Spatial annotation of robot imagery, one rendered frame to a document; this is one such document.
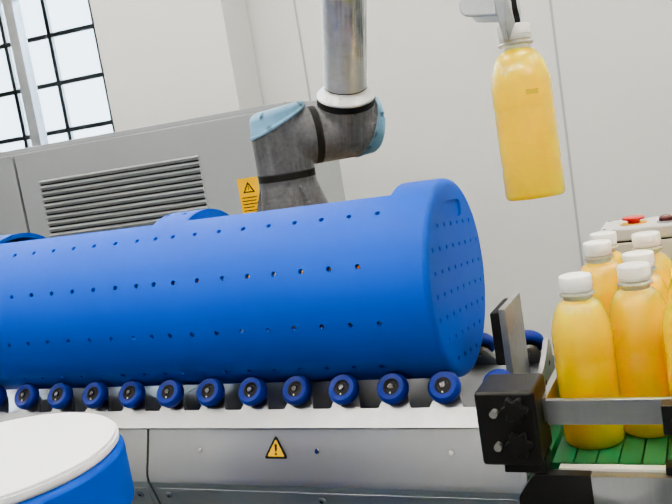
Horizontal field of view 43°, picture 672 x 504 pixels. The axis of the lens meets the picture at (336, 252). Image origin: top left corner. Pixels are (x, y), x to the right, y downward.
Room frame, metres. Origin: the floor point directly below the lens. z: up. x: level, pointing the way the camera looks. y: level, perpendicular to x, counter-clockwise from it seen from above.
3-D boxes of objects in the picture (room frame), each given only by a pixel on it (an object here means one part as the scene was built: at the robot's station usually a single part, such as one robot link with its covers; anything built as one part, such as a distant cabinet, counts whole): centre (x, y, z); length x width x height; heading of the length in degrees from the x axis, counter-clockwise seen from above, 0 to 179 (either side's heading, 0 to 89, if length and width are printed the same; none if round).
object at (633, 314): (1.00, -0.35, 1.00); 0.07 x 0.07 x 0.19
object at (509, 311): (1.17, -0.22, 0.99); 0.10 x 0.02 x 0.12; 155
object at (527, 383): (0.97, -0.18, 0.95); 0.10 x 0.07 x 0.10; 155
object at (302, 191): (1.71, 0.07, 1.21); 0.15 x 0.15 x 0.10
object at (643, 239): (1.20, -0.44, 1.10); 0.04 x 0.04 x 0.02
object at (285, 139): (1.71, 0.07, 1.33); 0.13 x 0.12 x 0.14; 104
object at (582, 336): (1.00, -0.28, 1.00); 0.07 x 0.07 x 0.19
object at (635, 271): (1.00, -0.35, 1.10); 0.04 x 0.04 x 0.02
